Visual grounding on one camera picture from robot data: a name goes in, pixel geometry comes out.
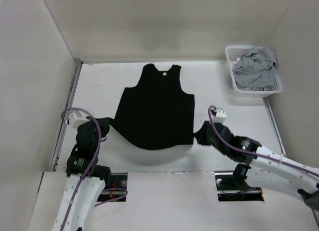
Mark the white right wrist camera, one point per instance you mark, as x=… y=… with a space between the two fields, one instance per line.
x=219 y=116

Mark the right aluminium frame rail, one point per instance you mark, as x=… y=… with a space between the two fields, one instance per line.
x=274 y=124

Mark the white plastic laundry basket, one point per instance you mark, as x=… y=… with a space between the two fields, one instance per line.
x=233 y=53

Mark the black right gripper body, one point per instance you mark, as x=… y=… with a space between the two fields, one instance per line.
x=223 y=149

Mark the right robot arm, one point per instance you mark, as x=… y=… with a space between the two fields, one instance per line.
x=257 y=166

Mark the black tank top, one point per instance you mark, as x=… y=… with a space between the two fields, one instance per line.
x=156 y=113

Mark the left aluminium frame rail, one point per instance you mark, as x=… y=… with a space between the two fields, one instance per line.
x=59 y=140

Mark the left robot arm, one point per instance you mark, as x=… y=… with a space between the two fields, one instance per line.
x=85 y=179

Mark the aluminium frame rail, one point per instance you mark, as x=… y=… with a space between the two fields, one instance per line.
x=59 y=140
x=274 y=124

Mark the grey tank tops pile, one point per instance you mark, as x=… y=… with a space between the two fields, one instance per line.
x=256 y=70

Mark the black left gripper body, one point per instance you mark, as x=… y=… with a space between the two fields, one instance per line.
x=96 y=142

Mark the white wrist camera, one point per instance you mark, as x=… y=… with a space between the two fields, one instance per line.
x=219 y=116
x=74 y=119

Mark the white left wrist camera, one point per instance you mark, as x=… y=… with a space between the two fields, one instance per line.
x=74 y=119

